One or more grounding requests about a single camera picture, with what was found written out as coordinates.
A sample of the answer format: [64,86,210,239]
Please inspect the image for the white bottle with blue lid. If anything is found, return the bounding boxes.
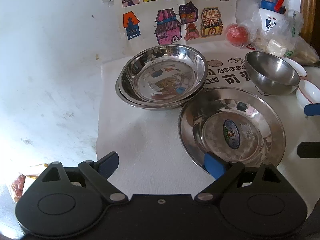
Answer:
[258,0,285,37]

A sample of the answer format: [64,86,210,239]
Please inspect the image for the wooden furniture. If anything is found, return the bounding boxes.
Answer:
[299,0,320,55]

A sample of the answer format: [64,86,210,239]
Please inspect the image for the white bowl with red rim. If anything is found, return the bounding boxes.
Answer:
[280,57,308,79]
[296,79,320,108]

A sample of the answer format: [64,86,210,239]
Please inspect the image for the steel plate with sticker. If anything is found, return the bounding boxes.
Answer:
[178,87,286,174]

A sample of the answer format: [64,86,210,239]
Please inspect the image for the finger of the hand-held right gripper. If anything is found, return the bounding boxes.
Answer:
[297,142,320,158]
[304,103,320,117]

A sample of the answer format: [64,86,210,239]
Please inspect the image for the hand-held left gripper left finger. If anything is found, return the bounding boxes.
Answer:
[40,151,129,203]

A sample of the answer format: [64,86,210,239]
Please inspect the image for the clear plastic bag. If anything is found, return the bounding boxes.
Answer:
[225,9,304,58]

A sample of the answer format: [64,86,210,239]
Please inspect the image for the clear food bag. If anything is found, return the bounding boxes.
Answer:
[295,37,320,65]

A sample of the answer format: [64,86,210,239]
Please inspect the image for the stainless steel bowl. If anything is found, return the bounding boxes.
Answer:
[244,51,300,96]

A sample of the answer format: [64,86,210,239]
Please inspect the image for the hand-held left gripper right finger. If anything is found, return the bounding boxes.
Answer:
[194,152,282,203]

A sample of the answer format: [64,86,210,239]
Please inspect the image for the colourful houses drawing paper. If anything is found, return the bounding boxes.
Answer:
[99,0,242,55]

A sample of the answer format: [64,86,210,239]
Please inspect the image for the snack packet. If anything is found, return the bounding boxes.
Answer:
[7,164,49,203]

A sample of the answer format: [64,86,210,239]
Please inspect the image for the white printed table mat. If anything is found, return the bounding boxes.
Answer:
[96,47,320,175]

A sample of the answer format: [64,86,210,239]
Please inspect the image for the deep stainless steel plate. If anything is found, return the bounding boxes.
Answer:
[118,44,208,103]
[115,75,207,109]

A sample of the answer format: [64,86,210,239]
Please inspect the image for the orange ball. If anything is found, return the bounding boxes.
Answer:
[227,24,249,46]

